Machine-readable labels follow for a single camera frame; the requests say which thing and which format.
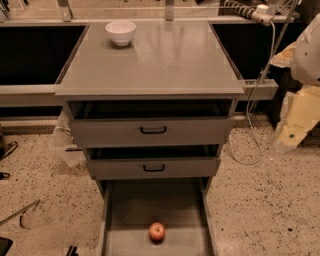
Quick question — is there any black object on floor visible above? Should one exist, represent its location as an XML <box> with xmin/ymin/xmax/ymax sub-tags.
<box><xmin>66</xmin><ymin>246</ymin><xmax>78</xmax><ymax>256</ymax></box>

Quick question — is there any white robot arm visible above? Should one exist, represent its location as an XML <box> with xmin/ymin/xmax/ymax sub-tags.
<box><xmin>271</xmin><ymin>13</ymin><xmax>320</xmax><ymax>153</ymax></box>

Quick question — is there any metal rod on floor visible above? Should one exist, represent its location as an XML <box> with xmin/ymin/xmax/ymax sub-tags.
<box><xmin>0</xmin><ymin>200</ymin><xmax>41</xmax><ymax>226</ymax></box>

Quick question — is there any grey drawer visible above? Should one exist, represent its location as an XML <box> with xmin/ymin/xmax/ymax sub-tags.
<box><xmin>69</xmin><ymin>100</ymin><xmax>233</xmax><ymax>148</ymax></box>
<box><xmin>97</xmin><ymin>178</ymin><xmax>218</xmax><ymax>256</ymax></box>
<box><xmin>87</xmin><ymin>145</ymin><xmax>221</xmax><ymax>180</ymax></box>

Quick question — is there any black device bottom left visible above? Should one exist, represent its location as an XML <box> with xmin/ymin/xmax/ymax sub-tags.
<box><xmin>0</xmin><ymin>237</ymin><xmax>13</xmax><ymax>256</ymax></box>

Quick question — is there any clear plastic bag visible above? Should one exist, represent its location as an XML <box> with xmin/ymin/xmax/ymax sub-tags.
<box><xmin>51</xmin><ymin>111</ymin><xmax>85</xmax><ymax>168</ymax></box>

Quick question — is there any grey middle drawer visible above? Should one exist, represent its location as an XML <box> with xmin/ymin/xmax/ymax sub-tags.
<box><xmin>87</xmin><ymin>145</ymin><xmax>221</xmax><ymax>180</ymax></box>

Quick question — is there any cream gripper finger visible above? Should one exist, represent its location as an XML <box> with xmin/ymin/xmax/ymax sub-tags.
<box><xmin>270</xmin><ymin>43</ymin><xmax>295</xmax><ymax>68</ymax></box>
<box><xmin>274</xmin><ymin>85</ymin><xmax>320</xmax><ymax>153</ymax></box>

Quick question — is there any white power strip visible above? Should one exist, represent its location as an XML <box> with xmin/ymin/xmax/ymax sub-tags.
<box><xmin>224</xmin><ymin>0</ymin><xmax>273</xmax><ymax>26</ymax></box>

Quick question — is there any grey drawer cabinet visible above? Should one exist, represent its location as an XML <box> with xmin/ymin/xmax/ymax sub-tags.
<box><xmin>54</xmin><ymin>20</ymin><xmax>247</xmax><ymax>256</ymax></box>

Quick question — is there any white cable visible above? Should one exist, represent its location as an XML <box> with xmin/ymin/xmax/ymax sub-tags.
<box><xmin>228</xmin><ymin>20</ymin><xmax>277</xmax><ymax>166</ymax></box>

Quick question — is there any grey top drawer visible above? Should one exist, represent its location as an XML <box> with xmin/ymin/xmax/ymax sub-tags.
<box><xmin>69</xmin><ymin>100</ymin><xmax>233</xmax><ymax>148</ymax></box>

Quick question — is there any white ceramic bowl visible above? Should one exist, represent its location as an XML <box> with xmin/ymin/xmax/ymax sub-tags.
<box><xmin>105</xmin><ymin>21</ymin><xmax>137</xmax><ymax>46</ymax></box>

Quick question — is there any red apple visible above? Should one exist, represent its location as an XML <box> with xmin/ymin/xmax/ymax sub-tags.
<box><xmin>149</xmin><ymin>222</ymin><xmax>165</xmax><ymax>242</ymax></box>

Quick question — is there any grey bottom drawer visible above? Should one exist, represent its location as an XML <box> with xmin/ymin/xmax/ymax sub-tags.
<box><xmin>97</xmin><ymin>178</ymin><xmax>218</xmax><ymax>256</ymax></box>

